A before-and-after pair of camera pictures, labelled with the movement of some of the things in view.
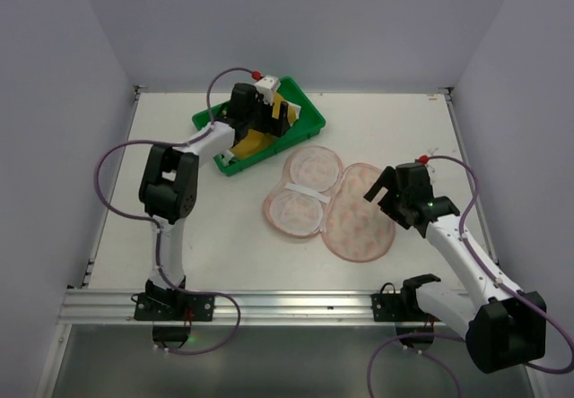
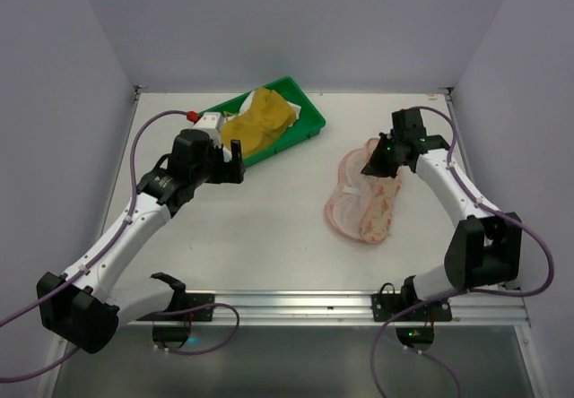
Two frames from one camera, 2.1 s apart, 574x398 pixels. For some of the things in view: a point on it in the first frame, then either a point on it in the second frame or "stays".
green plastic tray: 309,122 stays
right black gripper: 391,196 -> 390,155
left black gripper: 273,114 -> 230,172
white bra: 228,155 stays
